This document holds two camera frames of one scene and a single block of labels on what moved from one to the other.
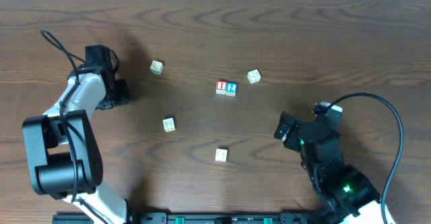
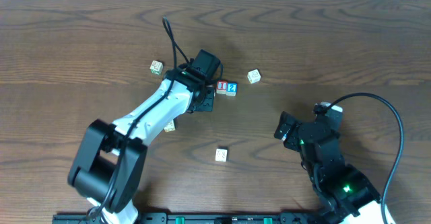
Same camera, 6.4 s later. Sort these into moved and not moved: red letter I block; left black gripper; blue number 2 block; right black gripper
Moved: left black gripper
Not moved: red letter I block; right black gripper; blue number 2 block
